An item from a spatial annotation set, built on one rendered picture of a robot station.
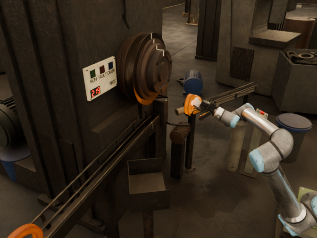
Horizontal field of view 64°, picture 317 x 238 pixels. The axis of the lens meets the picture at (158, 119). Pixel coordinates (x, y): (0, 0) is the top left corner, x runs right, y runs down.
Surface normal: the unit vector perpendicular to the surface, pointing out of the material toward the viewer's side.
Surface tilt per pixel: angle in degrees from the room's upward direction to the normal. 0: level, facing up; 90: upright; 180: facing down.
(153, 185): 5
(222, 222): 0
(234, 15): 90
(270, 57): 90
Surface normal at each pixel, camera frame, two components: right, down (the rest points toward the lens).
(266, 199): 0.00, -0.87
